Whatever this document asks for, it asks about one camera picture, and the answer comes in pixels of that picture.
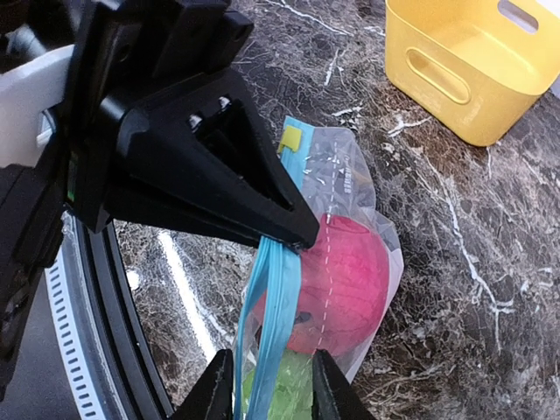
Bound clear zip top bag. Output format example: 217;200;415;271
234;117;403;419

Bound green fake grapes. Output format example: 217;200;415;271
268;349;313;420

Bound red fake apple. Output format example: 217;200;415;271
251;213;391;356

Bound black front rail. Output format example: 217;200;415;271
66;215;173;419

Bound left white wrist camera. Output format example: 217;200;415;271
0;45;74;167

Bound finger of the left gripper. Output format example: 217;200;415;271
104;183;268;250

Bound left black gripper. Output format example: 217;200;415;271
1;1;319;384

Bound white slotted cable duct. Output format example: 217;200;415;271
43;253;102;420

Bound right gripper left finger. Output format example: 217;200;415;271
172;349;234;420

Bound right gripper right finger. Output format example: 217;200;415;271
311;349;375;420

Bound yellow plastic bin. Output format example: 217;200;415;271
385;1;559;147

